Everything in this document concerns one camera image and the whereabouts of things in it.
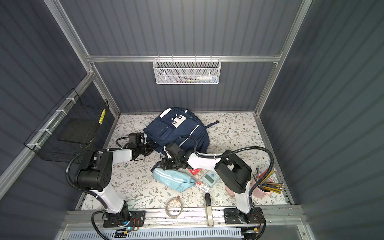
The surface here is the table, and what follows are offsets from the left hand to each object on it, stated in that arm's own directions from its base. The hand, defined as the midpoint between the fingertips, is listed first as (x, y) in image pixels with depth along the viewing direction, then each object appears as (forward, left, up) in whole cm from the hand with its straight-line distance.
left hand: (159, 144), depth 98 cm
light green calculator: (-24, -32, -2) cm, 40 cm away
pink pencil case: (-32, -41, 0) cm, 52 cm away
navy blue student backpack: (+10, -15, +6) cm, 19 cm away
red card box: (-18, -23, -3) cm, 30 cm away
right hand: (-16, -5, +2) cm, 17 cm away
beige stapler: (-37, -28, +1) cm, 46 cm away
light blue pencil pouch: (-24, -13, 0) cm, 28 cm away
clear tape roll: (-36, -7, -3) cm, 37 cm away
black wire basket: (-2, +41, +24) cm, 47 cm away
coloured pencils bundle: (-35, -60, +12) cm, 70 cm away
